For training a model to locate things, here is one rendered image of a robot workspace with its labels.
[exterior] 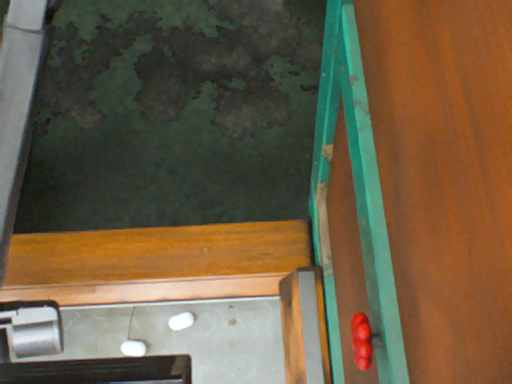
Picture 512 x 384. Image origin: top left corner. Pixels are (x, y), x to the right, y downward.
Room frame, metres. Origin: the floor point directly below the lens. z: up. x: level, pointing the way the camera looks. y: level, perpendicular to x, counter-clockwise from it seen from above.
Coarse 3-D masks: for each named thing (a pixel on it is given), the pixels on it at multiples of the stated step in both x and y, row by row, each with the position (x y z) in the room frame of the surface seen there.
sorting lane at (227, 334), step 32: (64, 320) 0.35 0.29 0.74; (96, 320) 0.35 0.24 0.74; (128, 320) 0.35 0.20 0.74; (160, 320) 0.35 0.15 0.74; (224, 320) 0.34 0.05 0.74; (256, 320) 0.34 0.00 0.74; (64, 352) 0.30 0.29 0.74; (96, 352) 0.30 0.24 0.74; (160, 352) 0.30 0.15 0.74; (192, 352) 0.29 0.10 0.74; (224, 352) 0.29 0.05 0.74; (256, 352) 0.29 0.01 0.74
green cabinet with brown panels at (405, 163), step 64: (384, 0) 0.36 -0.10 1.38; (448, 0) 0.25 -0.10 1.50; (384, 64) 0.33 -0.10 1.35; (448, 64) 0.22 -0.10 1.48; (320, 128) 0.49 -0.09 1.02; (384, 128) 0.29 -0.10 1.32; (448, 128) 0.20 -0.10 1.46; (320, 192) 0.46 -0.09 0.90; (384, 192) 0.26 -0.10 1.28; (448, 192) 0.17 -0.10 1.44; (320, 256) 0.39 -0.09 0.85; (384, 256) 0.21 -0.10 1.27; (448, 256) 0.15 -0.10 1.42; (384, 320) 0.16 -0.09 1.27; (448, 320) 0.12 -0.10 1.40
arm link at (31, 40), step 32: (32, 0) 0.60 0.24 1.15; (32, 32) 0.59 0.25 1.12; (0, 64) 0.56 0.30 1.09; (32, 64) 0.56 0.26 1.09; (0, 96) 0.53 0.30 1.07; (32, 96) 0.53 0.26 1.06; (0, 128) 0.50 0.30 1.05; (32, 128) 0.51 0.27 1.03; (0, 160) 0.47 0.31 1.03; (0, 192) 0.43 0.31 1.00; (0, 224) 0.40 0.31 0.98; (0, 256) 0.37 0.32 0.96; (0, 288) 0.35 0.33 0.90
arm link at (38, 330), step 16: (0, 304) 0.33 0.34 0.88; (16, 304) 0.33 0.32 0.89; (32, 304) 0.33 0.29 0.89; (48, 304) 0.33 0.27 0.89; (16, 320) 0.30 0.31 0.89; (32, 320) 0.30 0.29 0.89; (48, 320) 0.30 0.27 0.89; (16, 336) 0.28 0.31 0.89; (32, 336) 0.28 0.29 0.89; (48, 336) 0.28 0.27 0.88; (16, 352) 0.27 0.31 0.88; (32, 352) 0.27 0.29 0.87; (48, 352) 0.27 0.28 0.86
